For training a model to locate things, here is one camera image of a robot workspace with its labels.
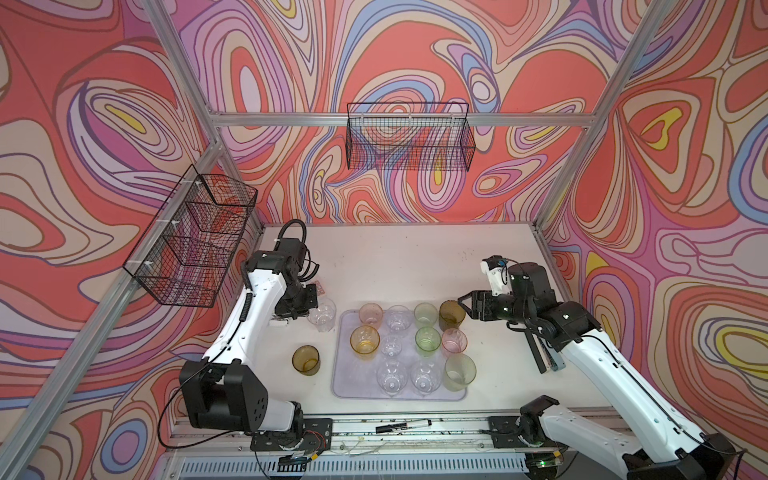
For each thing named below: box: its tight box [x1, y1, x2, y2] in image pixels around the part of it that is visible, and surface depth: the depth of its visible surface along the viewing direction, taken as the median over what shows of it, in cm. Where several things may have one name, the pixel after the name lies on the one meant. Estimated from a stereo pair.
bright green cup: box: [415, 326, 442, 358], surface depth 86 cm
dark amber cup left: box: [292, 344, 321, 376], surface depth 82 cm
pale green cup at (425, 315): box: [414, 302, 438, 330], surface depth 91 cm
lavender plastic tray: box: [332, 309, 467, 400], surface depth 86 cm
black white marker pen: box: [375, 419, 432, 434], surface depth 76 cm
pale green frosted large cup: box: [443, 353, 477, 393], surface depth 82 cm
